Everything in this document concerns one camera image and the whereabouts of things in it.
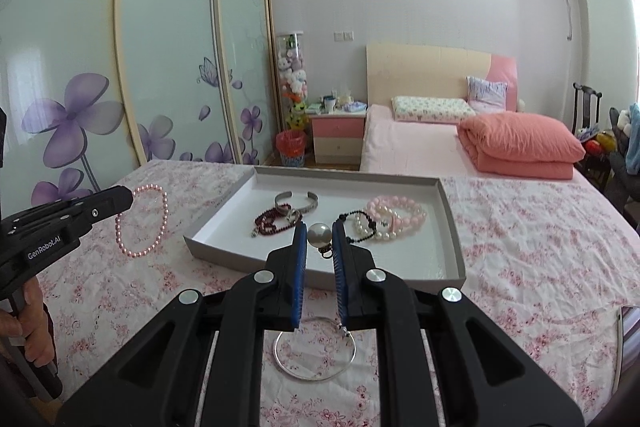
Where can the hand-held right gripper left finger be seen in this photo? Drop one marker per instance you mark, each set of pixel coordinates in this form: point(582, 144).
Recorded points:
point(299, 277)

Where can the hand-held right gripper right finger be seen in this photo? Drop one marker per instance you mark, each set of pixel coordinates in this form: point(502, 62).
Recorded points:
point(340, 277)

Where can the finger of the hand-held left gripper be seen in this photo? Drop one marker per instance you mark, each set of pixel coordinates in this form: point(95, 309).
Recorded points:
point(100, 200)
point(100, 213)

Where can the pearl earring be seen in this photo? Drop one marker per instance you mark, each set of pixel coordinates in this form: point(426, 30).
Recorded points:
point(318, 234)

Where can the grey cardboard box tray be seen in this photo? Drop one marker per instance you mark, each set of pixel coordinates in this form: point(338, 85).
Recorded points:
point(415, 252)

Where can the thin silver bangle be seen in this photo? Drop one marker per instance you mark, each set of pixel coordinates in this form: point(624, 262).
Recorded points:
point(310, 377)

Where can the person's left hand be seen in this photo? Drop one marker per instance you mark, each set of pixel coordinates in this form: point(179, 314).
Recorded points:
point(35, 327)

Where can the red trash bin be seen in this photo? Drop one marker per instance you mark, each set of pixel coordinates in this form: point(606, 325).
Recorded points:
point(291, 149)

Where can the pink and cream nightstand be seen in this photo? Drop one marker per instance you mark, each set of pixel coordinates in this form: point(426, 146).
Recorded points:
point(337, 142)

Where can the bed with cream headboard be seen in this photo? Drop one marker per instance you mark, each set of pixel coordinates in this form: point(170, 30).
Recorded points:
point(410, 147)

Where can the wardrobe with floral sliding doors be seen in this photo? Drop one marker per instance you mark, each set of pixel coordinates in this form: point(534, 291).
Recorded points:
point(165, 57)

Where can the blue cloth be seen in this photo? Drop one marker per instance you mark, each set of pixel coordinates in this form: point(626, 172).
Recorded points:
point(355, 107)

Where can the pink floral tablecloth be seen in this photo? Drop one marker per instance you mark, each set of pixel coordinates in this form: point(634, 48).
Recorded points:
point(525, 257)

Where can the floral white pillow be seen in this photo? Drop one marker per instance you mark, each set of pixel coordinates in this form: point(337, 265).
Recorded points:
point(430, 109)

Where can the clear tube of plush toys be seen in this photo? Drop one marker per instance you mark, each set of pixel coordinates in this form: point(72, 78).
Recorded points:
point(292, 77)

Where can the folded salmon quilt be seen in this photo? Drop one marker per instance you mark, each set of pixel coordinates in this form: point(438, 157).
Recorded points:
point(520, 142)

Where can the small lilac pillow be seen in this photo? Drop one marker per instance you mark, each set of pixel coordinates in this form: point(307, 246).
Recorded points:
point(487, 94)

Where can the colourful toys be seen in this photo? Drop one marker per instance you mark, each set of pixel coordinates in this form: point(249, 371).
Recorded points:
point(600, 142)

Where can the black wooden chair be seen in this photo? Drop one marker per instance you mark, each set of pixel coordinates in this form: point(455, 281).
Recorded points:
point(585, 107)

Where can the dark flat device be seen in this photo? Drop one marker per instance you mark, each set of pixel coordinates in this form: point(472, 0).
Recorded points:
point(631, 347)

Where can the black office chair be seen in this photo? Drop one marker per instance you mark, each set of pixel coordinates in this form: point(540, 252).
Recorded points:
point(622, 177)

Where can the air conditioner pipe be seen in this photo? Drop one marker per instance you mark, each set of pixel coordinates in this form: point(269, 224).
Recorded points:
point(570, 7)

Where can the wall light switch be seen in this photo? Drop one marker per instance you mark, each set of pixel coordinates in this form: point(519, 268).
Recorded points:
point(344, 36)

